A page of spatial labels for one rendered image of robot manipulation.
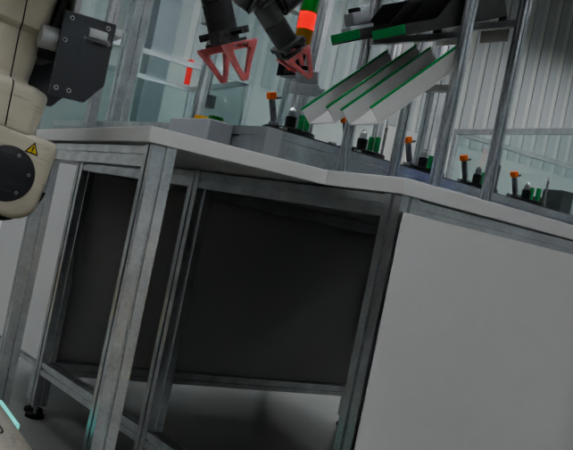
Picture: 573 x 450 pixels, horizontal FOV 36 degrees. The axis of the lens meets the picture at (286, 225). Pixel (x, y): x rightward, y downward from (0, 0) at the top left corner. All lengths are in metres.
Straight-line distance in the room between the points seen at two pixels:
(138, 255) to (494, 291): 0.69
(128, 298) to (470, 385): 0.69
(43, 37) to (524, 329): 1.10
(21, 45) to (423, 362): 0.96
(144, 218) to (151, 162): 0.10
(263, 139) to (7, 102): 0.65
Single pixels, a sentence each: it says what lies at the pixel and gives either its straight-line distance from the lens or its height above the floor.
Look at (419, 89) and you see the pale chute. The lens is 1.94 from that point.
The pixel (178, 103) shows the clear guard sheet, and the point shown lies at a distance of 3.66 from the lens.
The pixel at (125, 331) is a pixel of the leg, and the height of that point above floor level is 0.49.
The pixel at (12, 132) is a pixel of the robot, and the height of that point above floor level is 0.80.
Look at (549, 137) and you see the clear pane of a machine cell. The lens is 7.50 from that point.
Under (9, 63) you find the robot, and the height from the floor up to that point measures 0.93.
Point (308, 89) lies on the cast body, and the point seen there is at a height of 1.07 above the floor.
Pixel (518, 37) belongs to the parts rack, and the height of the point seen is 1.27.
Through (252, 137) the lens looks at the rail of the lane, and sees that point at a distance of 2.14.
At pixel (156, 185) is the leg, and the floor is 0.76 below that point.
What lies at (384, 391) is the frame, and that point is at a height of 0.48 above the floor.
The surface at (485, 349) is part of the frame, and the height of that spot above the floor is 0.58.
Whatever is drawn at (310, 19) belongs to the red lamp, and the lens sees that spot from 2.58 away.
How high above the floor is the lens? 0.72
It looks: 1 degrees up
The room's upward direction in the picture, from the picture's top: 12 degrees clockwise
